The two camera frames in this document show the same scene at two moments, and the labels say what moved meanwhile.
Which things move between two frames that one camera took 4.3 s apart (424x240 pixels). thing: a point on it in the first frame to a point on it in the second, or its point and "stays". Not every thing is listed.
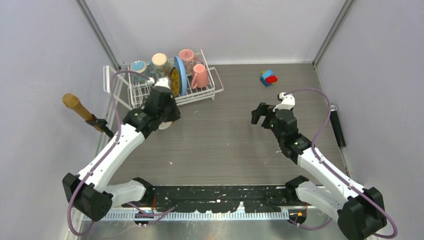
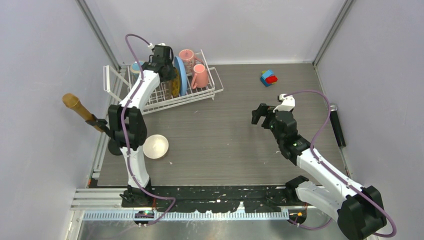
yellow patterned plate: x=175 y=82 stays
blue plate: x=181 y=76 stays
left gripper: x=175 y=115 to x=172 y=75
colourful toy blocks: x=268 y=78 stays
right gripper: x=263 y=110 stays
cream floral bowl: x=164 y=125 to x=155 y=146
